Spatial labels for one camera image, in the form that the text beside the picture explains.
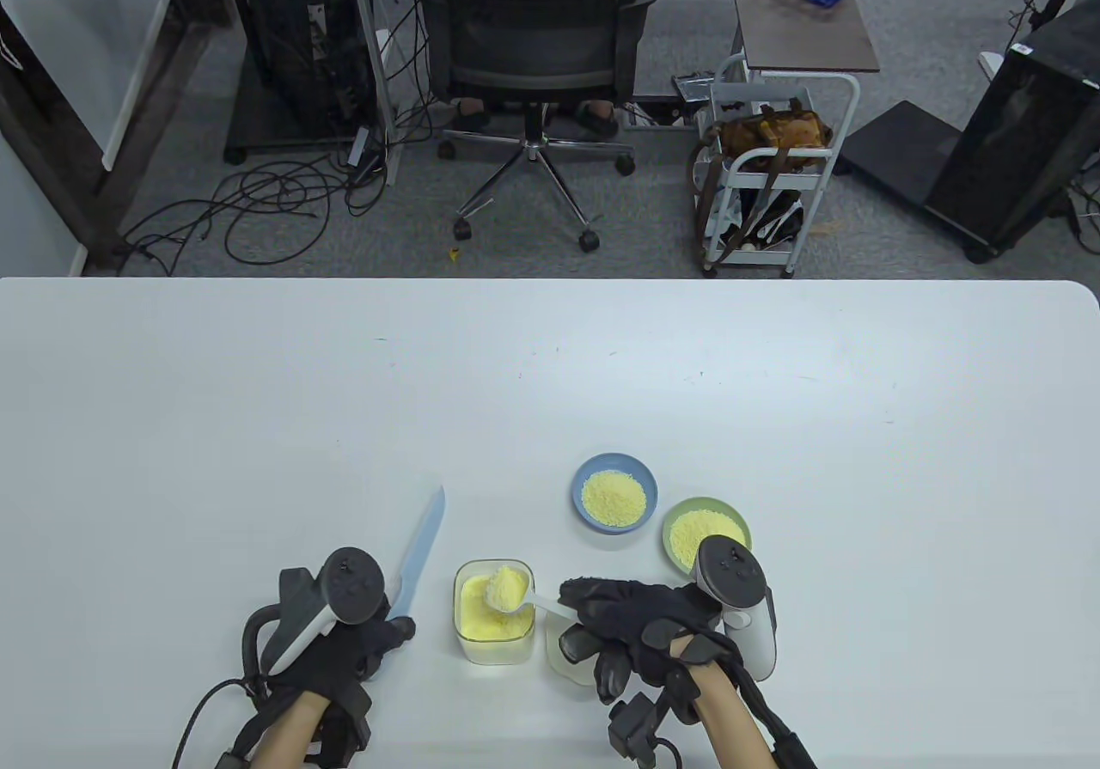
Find person's left hand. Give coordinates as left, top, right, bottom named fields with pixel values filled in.
left=282, top=614, right=419, bottom=718

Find black office chair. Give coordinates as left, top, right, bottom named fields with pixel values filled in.
left=406, top=0, right=665, bottom=253

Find yellow grains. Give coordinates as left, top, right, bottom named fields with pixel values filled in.
left=582, top=470, right=648, bottom=524
left=669, top=512, right=747, bottom=571
left=461, top=574, right=532, bottom=639

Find black flat platform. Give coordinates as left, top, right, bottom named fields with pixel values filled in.
left=837, top=100, right=965, bottom=204

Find clear container lid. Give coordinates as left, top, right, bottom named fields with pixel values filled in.
left=547, top=618, right=604, bottom=687

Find white rolling cart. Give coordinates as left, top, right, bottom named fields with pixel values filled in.
left=698, top=53, right=861, bottom=279

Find person's right hand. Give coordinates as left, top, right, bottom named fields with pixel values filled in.
left=559, top=578, right=745, bottom=706

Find black glove cable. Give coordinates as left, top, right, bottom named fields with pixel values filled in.
left=172, top=604, right=286, bottom=769
left=727, top=656, right=819, bottom=769

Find white desk leg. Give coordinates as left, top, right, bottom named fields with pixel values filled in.
left=342, top=0, right=400, bottom=187

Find black and white bag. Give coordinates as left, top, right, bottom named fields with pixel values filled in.
left=715, top=188, right=806, bottom=252

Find brown bag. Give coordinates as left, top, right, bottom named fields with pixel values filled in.
left=712, top=101, right=835, bottom=172

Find blue knife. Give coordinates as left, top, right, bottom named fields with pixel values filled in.
left=383, top=485, right=447, bottom=626

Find white and black glove controller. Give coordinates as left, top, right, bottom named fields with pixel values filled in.
left=258, top=547, right=387, bottom=677
left=693, top=535, right=779, bottom=682

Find large black computer case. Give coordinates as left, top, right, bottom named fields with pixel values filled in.
left=923, top=0, right=1100, bottom=265

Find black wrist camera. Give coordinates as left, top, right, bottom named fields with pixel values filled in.
left=301, top=690, right=376, bottom=769
left=607, top=692, right=681, bottom=769

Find tangle of black floor cables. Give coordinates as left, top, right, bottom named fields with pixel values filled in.
left=115, top=120, right=405, bottom=277

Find green bowl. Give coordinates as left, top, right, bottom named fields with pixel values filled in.
left=662, top=497, right=753, bottom=579

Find white plastic spoon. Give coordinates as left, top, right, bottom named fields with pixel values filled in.
left=484, top=568, right=578, bottom=626

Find blue bowl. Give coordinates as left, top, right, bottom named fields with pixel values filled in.
left=572, top=453, right=659, bottom=534

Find person's right forearm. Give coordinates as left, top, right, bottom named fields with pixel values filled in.
left=686, top=659, right=776, bottom=769

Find person's left forearm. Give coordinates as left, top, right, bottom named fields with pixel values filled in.
left=249, top=690, right=333, bottom=769

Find clear square container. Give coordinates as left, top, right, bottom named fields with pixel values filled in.
left=454, top=559, right=537, bottom=665

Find brown top side table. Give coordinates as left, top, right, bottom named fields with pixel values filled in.
left=730, top=0, right=882, bottom=76

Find dark wooden desk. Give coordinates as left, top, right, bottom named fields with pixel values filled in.
left=0, top=0, right=238, bottom=277

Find black computer tower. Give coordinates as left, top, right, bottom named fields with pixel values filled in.
left=224, top=0, right=380, bottom=166

